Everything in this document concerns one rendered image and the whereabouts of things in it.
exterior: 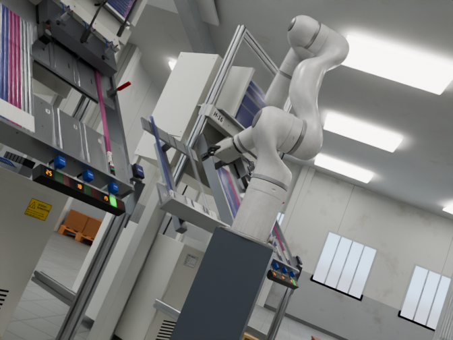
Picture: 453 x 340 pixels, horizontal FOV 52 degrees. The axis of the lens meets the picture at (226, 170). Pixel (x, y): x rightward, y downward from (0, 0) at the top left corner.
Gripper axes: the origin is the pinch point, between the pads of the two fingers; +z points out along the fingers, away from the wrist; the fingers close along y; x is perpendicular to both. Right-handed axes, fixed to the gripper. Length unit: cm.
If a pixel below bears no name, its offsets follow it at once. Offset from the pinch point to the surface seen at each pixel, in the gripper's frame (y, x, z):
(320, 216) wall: -798, -384, 257
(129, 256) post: 14, 34, 35
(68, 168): 63, 29, 9
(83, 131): 59, 12, 8
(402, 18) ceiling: -226, -234, -94
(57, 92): 50, -35, 39
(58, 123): 69, 16, 7
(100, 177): 52, 28, 7
